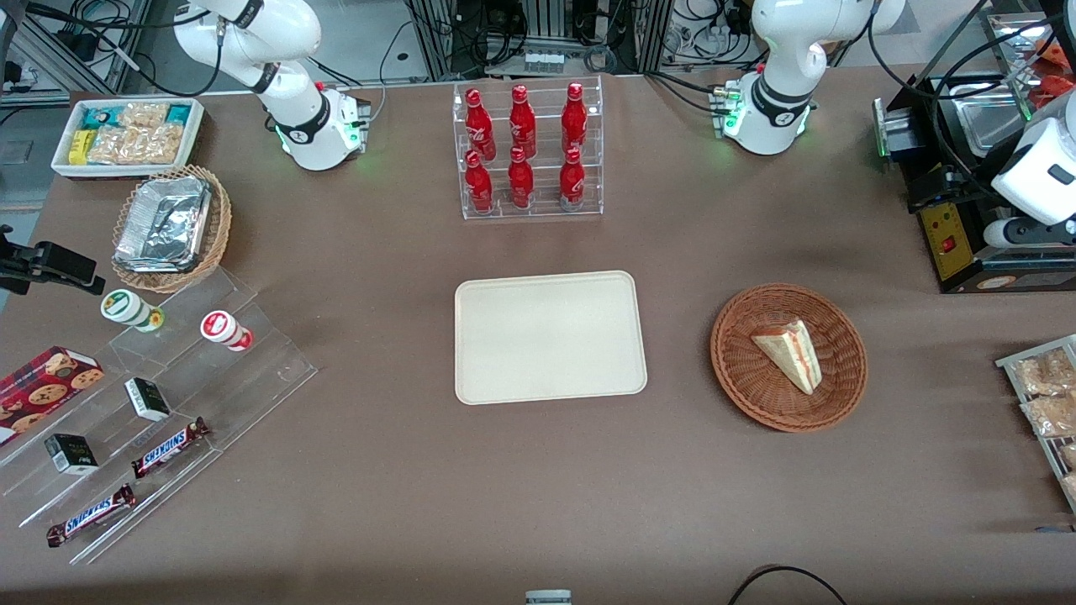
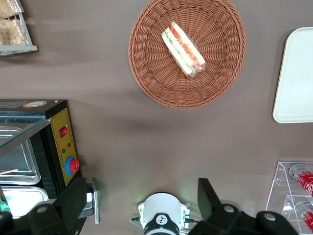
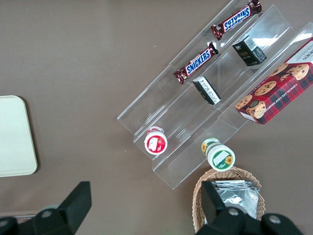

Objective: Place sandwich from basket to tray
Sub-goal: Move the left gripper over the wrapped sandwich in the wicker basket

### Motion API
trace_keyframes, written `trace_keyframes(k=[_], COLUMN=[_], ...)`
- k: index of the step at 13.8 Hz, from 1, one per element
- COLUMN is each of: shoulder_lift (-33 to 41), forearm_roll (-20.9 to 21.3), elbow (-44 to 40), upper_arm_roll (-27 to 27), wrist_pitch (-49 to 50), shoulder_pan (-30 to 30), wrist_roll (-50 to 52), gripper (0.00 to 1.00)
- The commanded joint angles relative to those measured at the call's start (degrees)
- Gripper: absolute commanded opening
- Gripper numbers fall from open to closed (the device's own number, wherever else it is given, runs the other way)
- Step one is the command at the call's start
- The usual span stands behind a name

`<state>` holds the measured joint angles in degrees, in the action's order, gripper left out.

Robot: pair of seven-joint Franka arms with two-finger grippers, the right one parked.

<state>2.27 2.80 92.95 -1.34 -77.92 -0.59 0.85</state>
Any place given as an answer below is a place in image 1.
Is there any triangular sandwich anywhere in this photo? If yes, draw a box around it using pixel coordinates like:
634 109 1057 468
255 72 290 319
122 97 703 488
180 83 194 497
751 318 823 396

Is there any beige plastic tray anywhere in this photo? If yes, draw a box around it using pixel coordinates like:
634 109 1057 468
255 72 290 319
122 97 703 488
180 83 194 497
454 270 649 407

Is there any round brown wicker basket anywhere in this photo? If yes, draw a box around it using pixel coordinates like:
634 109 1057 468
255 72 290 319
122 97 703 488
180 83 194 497
709 283 868 434

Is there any light wicker basket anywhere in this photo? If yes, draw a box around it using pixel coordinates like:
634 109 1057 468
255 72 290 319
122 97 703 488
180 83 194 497
111 165 233 294

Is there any clear acrylic bottle rack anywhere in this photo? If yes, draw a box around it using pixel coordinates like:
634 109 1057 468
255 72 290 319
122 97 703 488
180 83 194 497
451 75 605 221

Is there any red cola bottle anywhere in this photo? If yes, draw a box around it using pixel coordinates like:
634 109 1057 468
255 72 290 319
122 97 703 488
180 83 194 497
464 150 495 214
507 146 536 210
464 87 497 160
558 147 587 211
509 84 538 159
561 82 589 154

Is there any clear acrylic stepped display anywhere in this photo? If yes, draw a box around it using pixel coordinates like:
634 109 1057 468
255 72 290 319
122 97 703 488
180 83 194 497
0 267 319 566

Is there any red lid cup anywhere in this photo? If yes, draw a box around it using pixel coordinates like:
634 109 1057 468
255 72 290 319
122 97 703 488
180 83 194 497
199 310 254 352

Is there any aluminium foil container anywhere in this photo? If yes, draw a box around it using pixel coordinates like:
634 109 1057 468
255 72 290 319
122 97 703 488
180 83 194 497
113 175 213 274

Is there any grey metal box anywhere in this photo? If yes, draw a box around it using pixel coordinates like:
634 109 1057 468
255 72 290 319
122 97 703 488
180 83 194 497
872 97 926 162

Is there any Snickers chocolate bar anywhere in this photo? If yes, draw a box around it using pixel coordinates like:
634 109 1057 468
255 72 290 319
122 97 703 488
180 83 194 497
46 484 137 549
130 417 211 480

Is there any small black box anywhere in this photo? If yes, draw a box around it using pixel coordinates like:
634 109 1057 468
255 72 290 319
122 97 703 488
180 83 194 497
124 377 171 423
44 434 99 476

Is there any black food warmer machine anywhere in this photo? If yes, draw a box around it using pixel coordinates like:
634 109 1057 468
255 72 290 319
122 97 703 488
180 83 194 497
874 8 1076 295

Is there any clear bag of crackers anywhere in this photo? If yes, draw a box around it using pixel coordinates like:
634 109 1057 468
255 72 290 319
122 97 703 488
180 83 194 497
88 126 140 166
118 103 170 129
134 124 185 166

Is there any green lid cup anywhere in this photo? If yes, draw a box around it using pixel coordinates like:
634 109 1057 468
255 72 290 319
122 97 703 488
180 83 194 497
100 288 166 334

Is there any white rectangular snack bin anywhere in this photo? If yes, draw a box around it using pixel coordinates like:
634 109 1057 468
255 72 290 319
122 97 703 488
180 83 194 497
50 97 206 180

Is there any red tartan cookie box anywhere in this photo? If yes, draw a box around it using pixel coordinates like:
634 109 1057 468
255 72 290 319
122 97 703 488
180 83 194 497
0 345 106 446

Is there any orange fried food piece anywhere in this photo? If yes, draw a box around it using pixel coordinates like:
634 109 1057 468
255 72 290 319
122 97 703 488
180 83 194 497
1036 37 1076 70

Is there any aluminium frame rack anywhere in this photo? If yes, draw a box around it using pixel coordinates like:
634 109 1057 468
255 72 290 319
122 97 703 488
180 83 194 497
403 0 673 81

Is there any black looped cable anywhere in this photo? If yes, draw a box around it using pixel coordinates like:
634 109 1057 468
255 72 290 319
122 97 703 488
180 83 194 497
727 565 850 605

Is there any grey wire rack tray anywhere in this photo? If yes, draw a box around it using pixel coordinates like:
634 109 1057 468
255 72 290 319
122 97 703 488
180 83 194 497
995 334 1076 515

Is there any black device on mount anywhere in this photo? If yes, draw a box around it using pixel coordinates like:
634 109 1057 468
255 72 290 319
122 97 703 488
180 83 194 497
0 224 107 297

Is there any aluminium frame shelf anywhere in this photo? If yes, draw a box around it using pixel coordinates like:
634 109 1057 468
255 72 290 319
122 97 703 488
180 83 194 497
0 0 156 106

